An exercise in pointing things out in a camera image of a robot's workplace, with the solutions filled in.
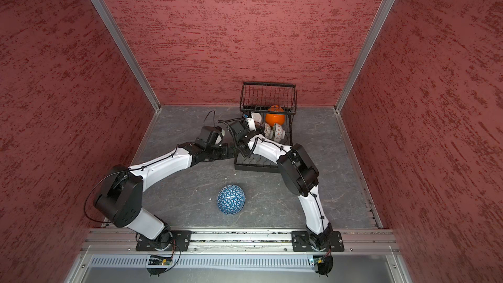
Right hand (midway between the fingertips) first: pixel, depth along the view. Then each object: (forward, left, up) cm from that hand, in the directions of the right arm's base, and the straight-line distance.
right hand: (261, 131), depth 95 cm
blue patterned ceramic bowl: (-30, +14, -9) cm, 34 cm away
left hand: (-12, +15, -2) cm, 19 cm away
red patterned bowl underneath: (+1, -3, -1) cm, 3 cm away
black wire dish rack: (+33, +2, -6) cm, 33 cm away
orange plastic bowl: (+12, -7, -4) cm, 14 cm away
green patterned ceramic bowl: (0, -8, -1) cm, 9 cm away
